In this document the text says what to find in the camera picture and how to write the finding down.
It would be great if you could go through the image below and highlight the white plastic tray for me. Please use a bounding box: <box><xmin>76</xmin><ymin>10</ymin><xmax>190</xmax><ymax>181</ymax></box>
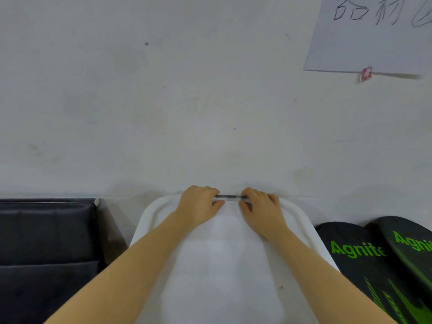
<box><xmin>129</xmin><ymin>193</ymin><xmax>342</xmax><ymax>324</ymax></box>

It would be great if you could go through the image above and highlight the black leather bench seat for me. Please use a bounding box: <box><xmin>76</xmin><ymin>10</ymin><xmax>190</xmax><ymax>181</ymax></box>
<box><xmin>0</xmin><ymin>198</ymin><xmax>104</xmax><ymax>324</ymax></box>

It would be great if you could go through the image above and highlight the white paper wall sign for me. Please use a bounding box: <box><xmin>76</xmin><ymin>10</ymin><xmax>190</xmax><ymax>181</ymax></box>
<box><xmin>302</xmin><ymin>0</ymin><xmax>432</xmax><ymax>83</ymax></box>

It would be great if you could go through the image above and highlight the person's right forearm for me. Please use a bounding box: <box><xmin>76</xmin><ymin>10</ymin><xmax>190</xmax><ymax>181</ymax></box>
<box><xmin>266</xmin><ymin>227</ymin><xmax>399</xmax><ymax>324</ymax></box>

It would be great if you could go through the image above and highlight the person's left hand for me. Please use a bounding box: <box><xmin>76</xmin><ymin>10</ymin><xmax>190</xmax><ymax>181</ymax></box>
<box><xmin>174</xmin><ymin>184</ymin><xmax>226</xmax><ymax>230</ymax></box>

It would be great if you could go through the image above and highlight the person's left forearm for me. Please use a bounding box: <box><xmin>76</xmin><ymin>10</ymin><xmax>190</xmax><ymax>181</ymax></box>
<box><xmin>44</xmin><ymin>214</ymin><xmax>197</xmax><ymax>324</ymax></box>

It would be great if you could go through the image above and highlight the person's right hand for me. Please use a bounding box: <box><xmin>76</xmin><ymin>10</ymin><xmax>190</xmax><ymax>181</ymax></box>
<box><xmin>238</xmin><ymin>187</ymin><xmax>290</xmax><ymax>242</ymax></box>

